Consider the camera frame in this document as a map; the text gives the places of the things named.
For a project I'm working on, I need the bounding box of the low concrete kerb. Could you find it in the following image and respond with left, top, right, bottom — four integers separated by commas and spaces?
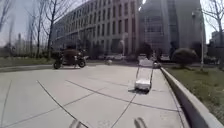
0, 63, 55, 74

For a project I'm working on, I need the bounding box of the grass strip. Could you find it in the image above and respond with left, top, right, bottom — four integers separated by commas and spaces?
165, 65, 224, 125

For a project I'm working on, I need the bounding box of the bare tree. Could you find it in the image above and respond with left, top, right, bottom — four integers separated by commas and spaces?
201, 0, 224, 48

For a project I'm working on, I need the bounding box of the large grey office building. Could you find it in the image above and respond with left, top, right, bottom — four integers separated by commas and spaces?
51, 0, 208, 57

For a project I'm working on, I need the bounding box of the concrete kerb wall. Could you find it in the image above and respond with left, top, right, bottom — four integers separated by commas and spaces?
160, 67, 224, 128

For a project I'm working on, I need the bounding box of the grey concrete slab pavement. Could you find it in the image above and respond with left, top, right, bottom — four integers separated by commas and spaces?
0, 63, 188, 128

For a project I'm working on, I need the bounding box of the row of bare trees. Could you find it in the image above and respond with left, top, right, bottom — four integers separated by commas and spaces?
0, 0, 73, 60

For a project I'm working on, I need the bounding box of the row of parked cars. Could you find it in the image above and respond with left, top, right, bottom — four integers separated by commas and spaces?
97, 53, 172, 63

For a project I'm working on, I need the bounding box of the round bush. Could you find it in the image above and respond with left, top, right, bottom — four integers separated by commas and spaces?
171, 47, 199, 68

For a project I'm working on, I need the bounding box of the dark motorcycle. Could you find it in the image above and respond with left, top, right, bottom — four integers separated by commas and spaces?
52, 47, 88, 70

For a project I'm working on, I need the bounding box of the pole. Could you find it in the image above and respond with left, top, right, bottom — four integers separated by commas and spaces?
191, 8, 205, 72

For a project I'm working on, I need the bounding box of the grass lawn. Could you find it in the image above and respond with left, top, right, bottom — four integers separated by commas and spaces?
0, 56, 56, 68

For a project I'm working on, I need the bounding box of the robot's own part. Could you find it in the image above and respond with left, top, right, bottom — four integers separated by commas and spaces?
133, 117, 148, 128
68, 119, 83, 128

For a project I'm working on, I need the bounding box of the small white robot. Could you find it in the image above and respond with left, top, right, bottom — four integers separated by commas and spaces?
134, 58, 155, 92

